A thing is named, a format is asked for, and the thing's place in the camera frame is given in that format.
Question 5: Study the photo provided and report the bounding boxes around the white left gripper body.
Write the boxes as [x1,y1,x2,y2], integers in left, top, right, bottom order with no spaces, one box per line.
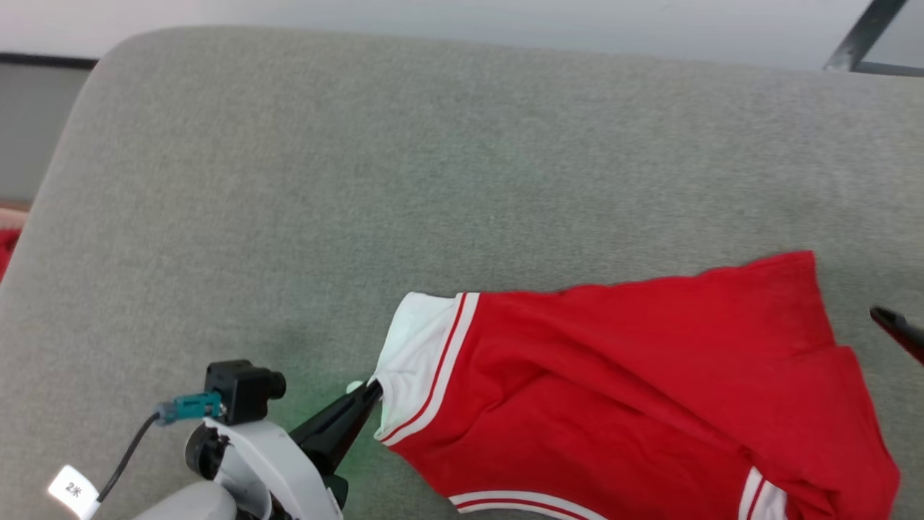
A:
[215,417,352,520]

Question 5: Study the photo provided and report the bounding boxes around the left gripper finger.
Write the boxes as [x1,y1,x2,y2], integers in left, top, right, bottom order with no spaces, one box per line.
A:
[288,381,383,454]
[310,394,383,479]

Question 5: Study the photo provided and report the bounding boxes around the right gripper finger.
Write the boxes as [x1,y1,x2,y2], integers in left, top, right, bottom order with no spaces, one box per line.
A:
[869,305,924,365]

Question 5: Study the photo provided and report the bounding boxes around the red and white jersey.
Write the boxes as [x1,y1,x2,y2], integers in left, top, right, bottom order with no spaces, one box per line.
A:
[372,249,902,520]

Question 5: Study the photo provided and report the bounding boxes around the grey fabric sofa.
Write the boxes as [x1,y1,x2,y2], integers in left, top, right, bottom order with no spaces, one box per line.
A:
[0,25,924,520]

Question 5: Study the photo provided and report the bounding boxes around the red cloth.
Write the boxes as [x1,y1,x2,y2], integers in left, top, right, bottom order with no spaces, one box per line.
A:
[0,227,23,284]

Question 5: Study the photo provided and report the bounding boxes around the teal left cable connector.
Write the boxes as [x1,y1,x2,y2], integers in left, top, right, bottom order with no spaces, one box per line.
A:
[157,391,224,426]

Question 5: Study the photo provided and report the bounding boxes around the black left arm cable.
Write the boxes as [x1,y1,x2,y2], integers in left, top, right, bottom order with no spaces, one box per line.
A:
[96,410,164,504]

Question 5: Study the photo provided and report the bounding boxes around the white cable label tag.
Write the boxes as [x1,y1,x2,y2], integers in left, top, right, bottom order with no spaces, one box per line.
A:
[47,464,103,520]

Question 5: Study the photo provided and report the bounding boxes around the black metal frame bar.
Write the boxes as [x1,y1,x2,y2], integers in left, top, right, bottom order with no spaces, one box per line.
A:
[823,0,924,77]

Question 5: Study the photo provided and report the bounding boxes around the grey panel with black frame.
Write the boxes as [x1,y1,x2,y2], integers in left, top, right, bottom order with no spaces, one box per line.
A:
[0,51,99,204]

